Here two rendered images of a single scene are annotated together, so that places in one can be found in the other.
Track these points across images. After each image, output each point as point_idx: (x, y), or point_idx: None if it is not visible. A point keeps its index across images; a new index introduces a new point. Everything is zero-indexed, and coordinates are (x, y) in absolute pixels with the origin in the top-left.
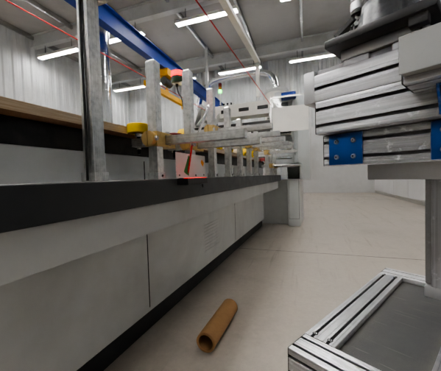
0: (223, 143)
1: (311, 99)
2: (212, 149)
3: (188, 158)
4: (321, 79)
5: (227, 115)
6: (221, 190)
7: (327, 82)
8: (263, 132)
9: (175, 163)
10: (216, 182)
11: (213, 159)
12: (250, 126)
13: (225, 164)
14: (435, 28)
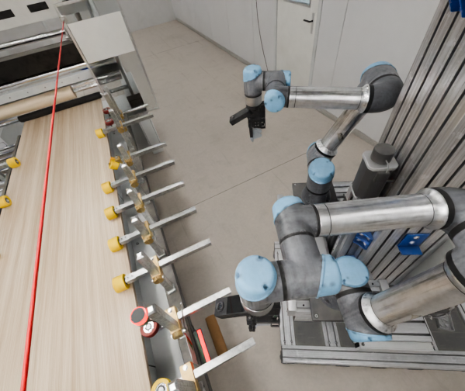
0: (203, 307)
1: (293, 315)
2: (165, 282)
3: (188, 341)
4: (301, 313)
5: (140, 226)
6: (181, 288)
7: (304, 313)
8: (181, 216)
9: (195, 363)
10: (182, 296)
11: (169, 285)
12: (192, 251)
13: (156, 252)
14: (374, 349)
